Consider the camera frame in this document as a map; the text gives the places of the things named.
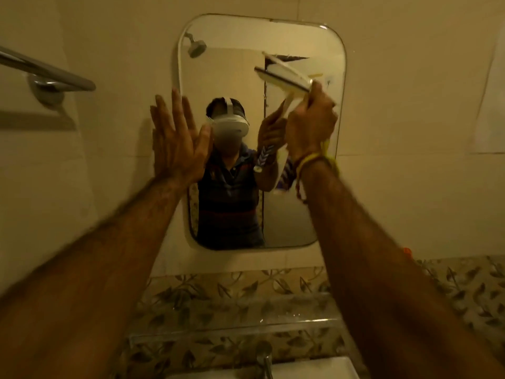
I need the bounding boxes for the person's right hand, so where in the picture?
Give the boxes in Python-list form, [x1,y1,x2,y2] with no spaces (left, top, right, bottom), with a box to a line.
[285,81,339,162]

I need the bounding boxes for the person's left hand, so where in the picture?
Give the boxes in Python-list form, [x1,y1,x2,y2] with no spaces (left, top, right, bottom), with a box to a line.
[149,88,214,186]

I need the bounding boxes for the white squeegee with striped handle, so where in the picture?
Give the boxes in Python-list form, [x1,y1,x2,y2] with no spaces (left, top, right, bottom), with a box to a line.
[254,65,316,192]

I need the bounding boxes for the rounded frameless wall mirror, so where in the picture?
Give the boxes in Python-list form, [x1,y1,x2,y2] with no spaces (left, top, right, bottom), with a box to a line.
[177,13,348,251]

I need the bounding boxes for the person's right forearm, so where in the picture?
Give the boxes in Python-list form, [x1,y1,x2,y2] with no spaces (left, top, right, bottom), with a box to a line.
[299,157,505,379]

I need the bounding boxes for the person's left forearm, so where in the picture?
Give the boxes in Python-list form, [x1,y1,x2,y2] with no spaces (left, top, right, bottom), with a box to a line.
[0,177,186,379]

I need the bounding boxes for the yellow wristband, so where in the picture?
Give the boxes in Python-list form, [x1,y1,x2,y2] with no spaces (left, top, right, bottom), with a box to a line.
[296,139,340,182]

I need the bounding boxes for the chrome towel bar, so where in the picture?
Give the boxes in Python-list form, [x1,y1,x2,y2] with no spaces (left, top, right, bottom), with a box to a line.
[0,45,97,107]

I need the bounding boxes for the white paper sheet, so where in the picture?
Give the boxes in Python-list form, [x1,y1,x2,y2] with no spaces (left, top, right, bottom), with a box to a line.
[471,19,505,154]

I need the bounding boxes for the metal sink faucet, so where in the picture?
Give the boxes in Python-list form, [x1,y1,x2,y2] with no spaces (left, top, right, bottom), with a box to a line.
[255,341,275,379]

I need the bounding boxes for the white ceramic sink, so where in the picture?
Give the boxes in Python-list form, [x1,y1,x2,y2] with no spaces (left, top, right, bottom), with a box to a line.
[165,355,360,379]

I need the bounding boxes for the brown thread bracelet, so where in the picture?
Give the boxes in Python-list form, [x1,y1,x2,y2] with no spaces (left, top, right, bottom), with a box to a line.
[294,152,320,204]

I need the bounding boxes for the glass wall shelf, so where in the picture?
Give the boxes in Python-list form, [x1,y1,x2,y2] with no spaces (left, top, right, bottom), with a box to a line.
[126,292,344,346]

